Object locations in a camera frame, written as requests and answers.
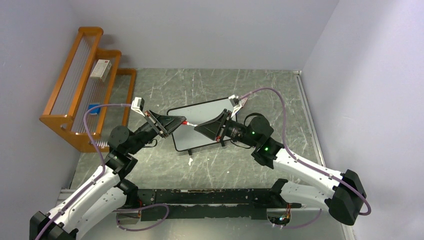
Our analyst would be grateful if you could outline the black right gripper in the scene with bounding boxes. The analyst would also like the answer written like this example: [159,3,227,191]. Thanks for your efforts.
[194,108,258,148]

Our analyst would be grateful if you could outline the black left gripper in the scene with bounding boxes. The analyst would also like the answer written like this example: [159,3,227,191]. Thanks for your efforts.
[127,108,186,154]

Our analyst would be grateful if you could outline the white marker pen body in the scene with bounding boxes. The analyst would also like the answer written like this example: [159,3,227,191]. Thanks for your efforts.
[187,122,198,127]

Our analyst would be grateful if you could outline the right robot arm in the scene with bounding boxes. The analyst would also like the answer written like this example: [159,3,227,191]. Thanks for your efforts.
[194,109,371,226]

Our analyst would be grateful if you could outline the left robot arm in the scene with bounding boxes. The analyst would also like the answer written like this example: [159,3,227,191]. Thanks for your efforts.
[29,111,187,240]

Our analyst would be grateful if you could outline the blue eraser on rack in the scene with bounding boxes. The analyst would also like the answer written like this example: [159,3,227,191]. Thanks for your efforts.
[87,103,101,116]

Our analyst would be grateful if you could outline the white red box on rack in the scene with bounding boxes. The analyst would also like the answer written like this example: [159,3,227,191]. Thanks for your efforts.
[89,59,112,82]

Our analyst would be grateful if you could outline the orange wooden tiered rack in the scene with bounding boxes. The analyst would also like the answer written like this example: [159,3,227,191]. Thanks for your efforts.
[39,26,137,153]

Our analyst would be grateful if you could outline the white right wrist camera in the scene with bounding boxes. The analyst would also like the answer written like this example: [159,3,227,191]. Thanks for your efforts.
[228,94,248,118]

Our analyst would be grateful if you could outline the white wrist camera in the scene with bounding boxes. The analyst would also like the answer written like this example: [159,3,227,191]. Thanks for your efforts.
[130,97,145,117]
[228,94,248,118]

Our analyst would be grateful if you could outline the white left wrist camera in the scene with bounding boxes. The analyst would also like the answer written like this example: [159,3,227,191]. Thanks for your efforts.
[130,97,145,117]

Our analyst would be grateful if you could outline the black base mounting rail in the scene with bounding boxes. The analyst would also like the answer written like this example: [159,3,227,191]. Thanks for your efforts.
[118,188,302,222]

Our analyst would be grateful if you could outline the aluminium frame rail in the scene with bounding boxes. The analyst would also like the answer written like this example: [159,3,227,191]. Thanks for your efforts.
[44,71,357,240]

